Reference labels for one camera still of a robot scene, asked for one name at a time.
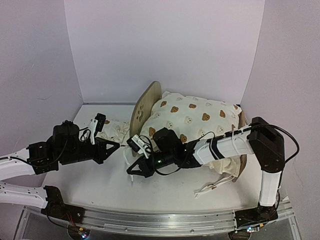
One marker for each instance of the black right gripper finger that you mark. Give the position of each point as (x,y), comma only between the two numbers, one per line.
(139,166)
(141,173)

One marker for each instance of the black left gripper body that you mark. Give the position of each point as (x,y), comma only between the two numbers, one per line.
(100,144)

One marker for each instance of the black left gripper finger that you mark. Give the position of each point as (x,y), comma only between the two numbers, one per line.
(105,152)
(108,144)

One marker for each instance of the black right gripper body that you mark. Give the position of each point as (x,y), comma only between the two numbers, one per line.
(167,160)

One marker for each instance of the wooden pet bed frame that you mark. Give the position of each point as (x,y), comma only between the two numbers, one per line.
(232,166)

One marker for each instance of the bear print cushion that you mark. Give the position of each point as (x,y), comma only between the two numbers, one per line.
(190,117)

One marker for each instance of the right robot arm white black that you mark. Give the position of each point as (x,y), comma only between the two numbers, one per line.
(272,146)

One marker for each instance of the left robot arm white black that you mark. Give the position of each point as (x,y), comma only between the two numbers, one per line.
(64,147)

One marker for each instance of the small bear print pillow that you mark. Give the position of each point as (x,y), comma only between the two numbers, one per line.
(115,131)

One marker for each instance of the small circuit board with leds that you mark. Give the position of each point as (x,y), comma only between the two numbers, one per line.
(78,233)

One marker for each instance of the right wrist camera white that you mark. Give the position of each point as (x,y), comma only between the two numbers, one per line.
(139,146)

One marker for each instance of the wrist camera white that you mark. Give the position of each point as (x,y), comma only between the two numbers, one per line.
(95,126)
(139,146)

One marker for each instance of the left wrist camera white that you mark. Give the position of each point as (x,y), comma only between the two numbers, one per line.
(95,126)

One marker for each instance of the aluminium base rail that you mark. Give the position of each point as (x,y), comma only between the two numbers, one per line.
(163,224)

